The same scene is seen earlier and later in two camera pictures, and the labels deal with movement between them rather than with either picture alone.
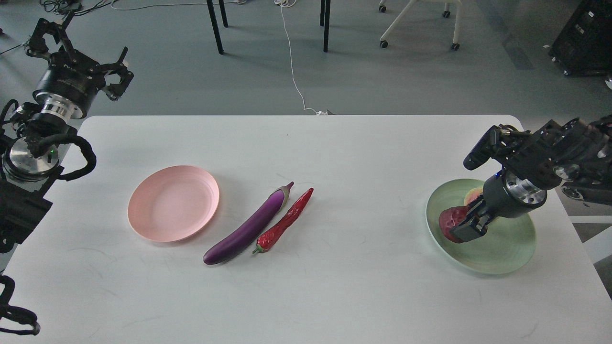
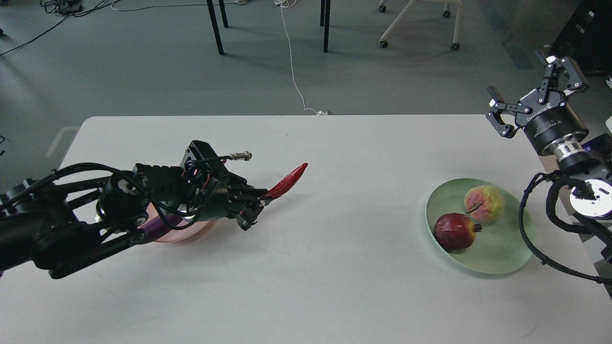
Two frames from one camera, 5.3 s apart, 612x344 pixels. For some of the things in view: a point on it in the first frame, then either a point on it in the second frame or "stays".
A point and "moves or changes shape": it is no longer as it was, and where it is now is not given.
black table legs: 218,39 stays
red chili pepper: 268,239 → 283,186
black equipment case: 583,48 stays
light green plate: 508,245 stays
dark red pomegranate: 450,218 moves or changes shape
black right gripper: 504,196 → 542,115
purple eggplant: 251,230 → 155,228
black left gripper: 65,91 → 226,198
